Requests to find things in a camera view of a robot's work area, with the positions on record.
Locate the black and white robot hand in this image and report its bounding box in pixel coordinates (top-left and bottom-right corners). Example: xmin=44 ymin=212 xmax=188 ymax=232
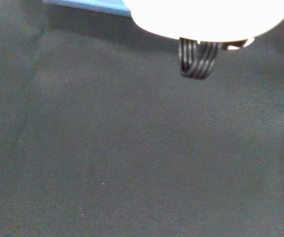
xmin=124 ymin=0 xmax=284 ymax=80

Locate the black bench cloth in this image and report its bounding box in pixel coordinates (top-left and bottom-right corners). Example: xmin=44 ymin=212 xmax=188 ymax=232
xmin=0 ymin=0 xmax=284 ymax=237

